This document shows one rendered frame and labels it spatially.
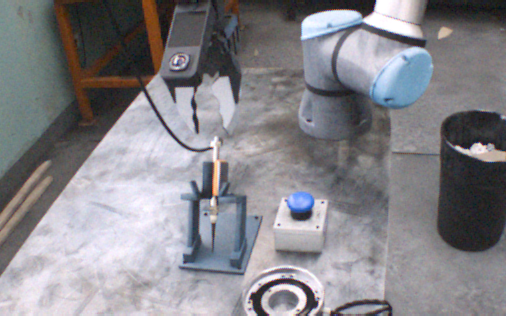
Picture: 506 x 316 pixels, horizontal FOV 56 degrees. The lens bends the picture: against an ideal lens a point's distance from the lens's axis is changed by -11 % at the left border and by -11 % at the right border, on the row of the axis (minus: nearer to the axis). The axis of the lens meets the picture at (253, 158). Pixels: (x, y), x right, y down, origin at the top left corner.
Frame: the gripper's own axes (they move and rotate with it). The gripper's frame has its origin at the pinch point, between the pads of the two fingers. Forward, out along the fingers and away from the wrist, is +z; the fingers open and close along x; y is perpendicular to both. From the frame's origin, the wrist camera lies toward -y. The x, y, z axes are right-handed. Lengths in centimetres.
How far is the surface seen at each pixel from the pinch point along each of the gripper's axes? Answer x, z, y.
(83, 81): 134, 72, 162
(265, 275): -8.5, 15.6, -11.2
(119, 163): 27.1, 19.0, 16.9
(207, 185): 0.9, 7.8, -2.5
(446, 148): -44, 59, 88
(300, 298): -13.7, 16.1, -14.4
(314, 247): -13.8, 17.9, -2.8
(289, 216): -9.8, 14.6, -0.1
